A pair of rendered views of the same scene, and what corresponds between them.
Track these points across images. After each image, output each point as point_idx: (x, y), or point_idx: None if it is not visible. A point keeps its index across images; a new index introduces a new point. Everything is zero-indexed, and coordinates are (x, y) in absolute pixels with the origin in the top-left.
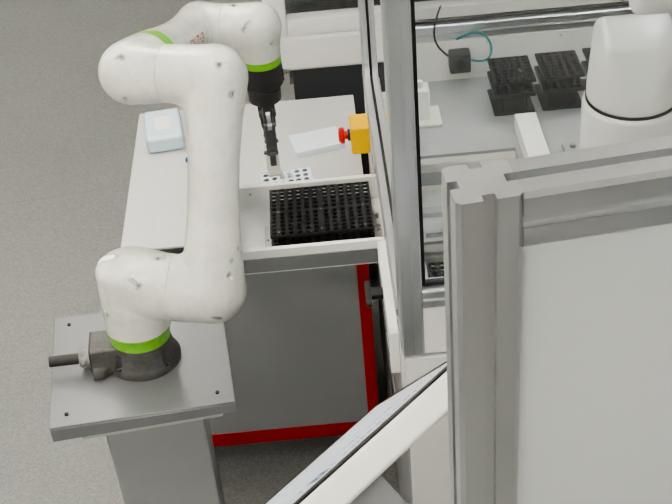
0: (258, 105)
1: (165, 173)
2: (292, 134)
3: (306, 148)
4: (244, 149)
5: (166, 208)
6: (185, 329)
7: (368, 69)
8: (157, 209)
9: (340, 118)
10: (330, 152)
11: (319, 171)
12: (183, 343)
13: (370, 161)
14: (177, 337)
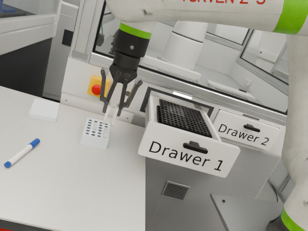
0: (136, 68)
1: (14, 185)
2: (19, 113)
3: (53, 113)
4: (18, 135)
5: (82, 198)
6: (252, 216)
7: (93, 46)
8: (80, 205)
9: (19, 96)
10: (59, 111)
11: (79, 121)
12: (267, 219)
13: (90, 104)
14: (262, 221)
